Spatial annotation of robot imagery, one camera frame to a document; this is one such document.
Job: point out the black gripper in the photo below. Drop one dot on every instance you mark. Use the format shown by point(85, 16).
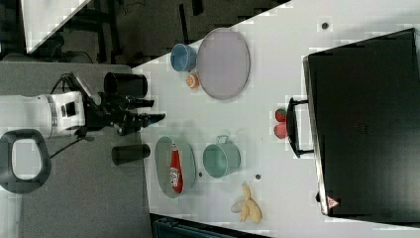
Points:
point(116, 111)

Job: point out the red ketchup bottle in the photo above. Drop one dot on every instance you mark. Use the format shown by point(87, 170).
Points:
point(175, 173)

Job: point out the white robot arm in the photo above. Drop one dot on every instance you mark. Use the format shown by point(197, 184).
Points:
point(27, 122)

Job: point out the green oval strainer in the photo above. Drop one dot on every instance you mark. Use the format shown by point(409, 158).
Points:
point(163, 159)

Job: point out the large black cup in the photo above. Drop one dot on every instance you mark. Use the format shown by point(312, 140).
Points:
point(127, 84)

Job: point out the small black cup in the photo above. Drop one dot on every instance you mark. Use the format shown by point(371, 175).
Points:
point(127, 154)

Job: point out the orange slice toy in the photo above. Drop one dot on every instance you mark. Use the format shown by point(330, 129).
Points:
point(192, 80)

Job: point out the blue bowl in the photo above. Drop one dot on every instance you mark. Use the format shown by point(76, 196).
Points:
point(183, 58)

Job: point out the teal mug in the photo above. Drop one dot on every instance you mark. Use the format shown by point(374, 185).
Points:
point(221, 158)

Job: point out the grey round plate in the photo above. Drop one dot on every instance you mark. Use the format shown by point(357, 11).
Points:
point(223, 64)

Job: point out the red strawberry toy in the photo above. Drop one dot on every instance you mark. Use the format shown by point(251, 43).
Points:
point(280, 115)

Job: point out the black toaster oven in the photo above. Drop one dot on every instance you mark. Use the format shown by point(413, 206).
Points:
point(363, 102)

